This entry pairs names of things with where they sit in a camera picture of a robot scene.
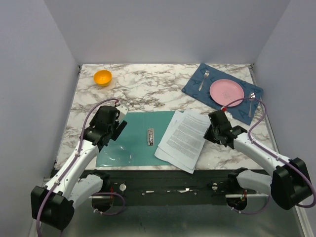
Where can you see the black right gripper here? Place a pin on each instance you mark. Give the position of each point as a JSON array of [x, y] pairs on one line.
[[208, 136]]

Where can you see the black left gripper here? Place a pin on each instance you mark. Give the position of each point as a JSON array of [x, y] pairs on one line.
[[118, 127]]

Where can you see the teal plastic folder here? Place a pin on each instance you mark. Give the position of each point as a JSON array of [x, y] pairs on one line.
[[131, 148]]

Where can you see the printed white paper sheets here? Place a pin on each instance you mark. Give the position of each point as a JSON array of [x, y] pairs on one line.
[[183, 140]]

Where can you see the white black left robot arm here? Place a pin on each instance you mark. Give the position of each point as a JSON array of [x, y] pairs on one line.
[[54, 204]]

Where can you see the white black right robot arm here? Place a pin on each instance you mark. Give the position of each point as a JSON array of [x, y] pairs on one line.
[[286, 180]]

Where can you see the silver folder clip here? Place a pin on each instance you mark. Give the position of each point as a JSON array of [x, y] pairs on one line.
[[150, 137]]

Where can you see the pink plate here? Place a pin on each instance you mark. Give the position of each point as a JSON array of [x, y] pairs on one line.
[[225, 91]]

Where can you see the blue fabric placemat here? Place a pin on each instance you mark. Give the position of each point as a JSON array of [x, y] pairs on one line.
[[240, 110]]

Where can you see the orange plastic bowl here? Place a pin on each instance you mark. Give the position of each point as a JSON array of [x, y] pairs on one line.
[[102, 78]]

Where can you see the silver spoon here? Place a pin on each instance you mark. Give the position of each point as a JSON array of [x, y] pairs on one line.
[[252, 96]]

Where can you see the silver fork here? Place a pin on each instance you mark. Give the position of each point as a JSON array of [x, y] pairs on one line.
[[206, 74]]

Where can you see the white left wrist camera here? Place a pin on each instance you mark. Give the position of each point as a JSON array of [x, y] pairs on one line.
[[122, 111]]

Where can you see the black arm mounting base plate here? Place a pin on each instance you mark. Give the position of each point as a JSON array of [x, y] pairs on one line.
[[169, 187]]

